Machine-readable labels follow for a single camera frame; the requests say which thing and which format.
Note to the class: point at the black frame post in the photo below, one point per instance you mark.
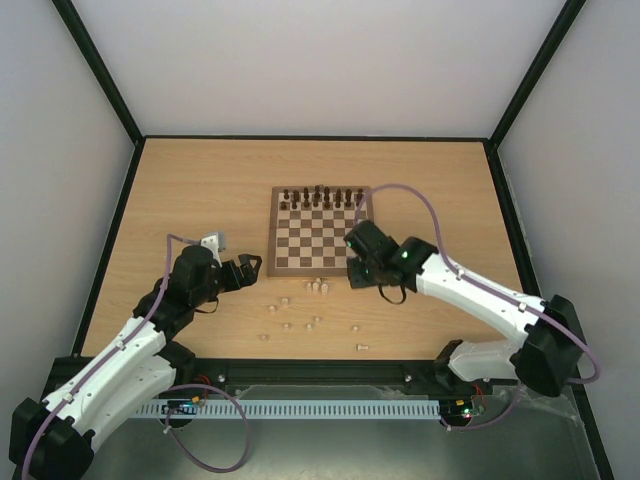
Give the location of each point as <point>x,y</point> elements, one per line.
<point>88,49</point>
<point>546,52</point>

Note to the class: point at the dark chess pieces row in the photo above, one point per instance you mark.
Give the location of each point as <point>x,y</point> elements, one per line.
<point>317,197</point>

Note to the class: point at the black aluminium rail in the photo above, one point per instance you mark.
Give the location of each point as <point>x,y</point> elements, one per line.
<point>413,377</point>

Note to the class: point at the black frame post left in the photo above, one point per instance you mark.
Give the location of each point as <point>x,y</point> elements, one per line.
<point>88,49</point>

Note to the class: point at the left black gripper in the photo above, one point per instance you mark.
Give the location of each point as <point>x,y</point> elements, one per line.
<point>251,277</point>

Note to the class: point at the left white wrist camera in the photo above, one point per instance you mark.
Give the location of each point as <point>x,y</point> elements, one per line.
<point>215,242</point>

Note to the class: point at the black frame post right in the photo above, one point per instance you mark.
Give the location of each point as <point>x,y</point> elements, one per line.
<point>546,52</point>

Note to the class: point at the wooden chessboard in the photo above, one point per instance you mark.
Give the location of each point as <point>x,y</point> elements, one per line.
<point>310,243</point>

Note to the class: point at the light blue cable duct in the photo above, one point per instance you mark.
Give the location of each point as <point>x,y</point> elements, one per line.
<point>293,409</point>

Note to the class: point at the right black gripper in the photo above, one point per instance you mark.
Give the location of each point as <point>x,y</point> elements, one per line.
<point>358,272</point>

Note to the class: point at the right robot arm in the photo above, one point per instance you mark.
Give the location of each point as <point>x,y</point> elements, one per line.
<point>541,346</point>

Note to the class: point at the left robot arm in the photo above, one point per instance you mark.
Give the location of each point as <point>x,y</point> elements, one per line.
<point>58,436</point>

